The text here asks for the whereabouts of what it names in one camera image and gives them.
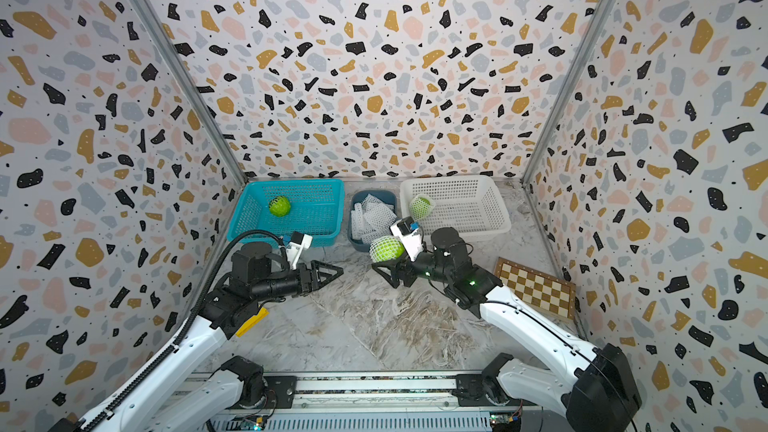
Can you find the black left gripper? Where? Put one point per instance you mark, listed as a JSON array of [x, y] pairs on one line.
[[308, 278]]

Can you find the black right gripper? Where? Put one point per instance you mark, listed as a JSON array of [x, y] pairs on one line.
[[397, 268]]

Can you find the white foam net sleeve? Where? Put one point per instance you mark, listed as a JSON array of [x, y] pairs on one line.
[[387, 249], [421, 206]]

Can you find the green custard apple dark spots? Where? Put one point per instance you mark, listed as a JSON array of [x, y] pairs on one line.
[[279, 206]]

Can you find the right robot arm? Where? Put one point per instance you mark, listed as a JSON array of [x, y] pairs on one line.
[[592, 387]]

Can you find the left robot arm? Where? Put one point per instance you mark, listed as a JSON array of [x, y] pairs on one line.
[[260, 274]]

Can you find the white foam nets pile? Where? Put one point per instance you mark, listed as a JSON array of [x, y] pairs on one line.
[[370, 219]]

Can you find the teal plastic basket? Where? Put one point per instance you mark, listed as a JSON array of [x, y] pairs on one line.
[[312, 206]]

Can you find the dark blue net bin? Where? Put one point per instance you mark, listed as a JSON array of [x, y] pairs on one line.
[[386, 196]]

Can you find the yellow triangular plastic block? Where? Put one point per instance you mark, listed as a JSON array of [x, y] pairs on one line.
[[251, 322]]

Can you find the white plastic basket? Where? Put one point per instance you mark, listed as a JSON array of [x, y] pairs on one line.
[[472, 205]]

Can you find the wooden chessboard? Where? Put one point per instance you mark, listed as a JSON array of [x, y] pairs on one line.
[[551, 296]]

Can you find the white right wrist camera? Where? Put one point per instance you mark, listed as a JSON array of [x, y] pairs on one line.
[[410, 234]]

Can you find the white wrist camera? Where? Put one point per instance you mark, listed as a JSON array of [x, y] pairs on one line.
[[410, 234], [298, 243]]

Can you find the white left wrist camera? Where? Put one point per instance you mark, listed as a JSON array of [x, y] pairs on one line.
[[298, 243]]

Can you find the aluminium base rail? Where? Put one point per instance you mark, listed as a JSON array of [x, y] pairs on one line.
[[390, 401]]

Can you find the aluminium corner post left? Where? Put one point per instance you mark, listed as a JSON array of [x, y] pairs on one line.
[[167, 51]]

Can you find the aluminium corner post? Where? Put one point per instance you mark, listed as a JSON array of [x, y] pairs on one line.
[[579, 63], [167, 51]]

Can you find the aluminium corner post right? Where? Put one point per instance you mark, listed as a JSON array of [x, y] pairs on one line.
[[579, 63]]

